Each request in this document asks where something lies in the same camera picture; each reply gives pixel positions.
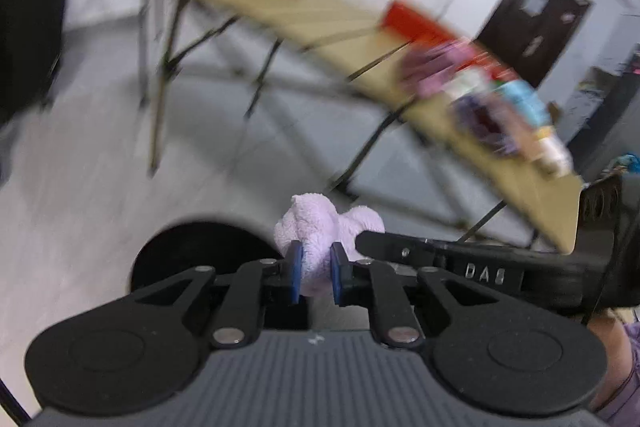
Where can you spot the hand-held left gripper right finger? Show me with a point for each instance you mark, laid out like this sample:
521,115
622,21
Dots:
338,274

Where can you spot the person's right forearm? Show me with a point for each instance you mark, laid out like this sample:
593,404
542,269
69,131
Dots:
607,347

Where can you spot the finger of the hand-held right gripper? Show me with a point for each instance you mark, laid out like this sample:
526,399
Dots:
390,247

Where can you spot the pile of colourful packets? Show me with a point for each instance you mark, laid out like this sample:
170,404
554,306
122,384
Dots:
440,72

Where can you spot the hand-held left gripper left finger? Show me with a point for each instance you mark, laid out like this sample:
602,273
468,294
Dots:
296,272

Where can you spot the red cardboard tray box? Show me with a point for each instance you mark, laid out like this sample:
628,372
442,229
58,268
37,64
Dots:
415,24

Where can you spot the purple fluffy cloth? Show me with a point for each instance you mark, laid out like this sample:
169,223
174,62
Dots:
320,227

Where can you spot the dark brown entrance door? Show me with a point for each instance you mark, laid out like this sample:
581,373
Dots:
550,32

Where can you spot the wooden folding table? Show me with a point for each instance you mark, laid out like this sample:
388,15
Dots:
310,12

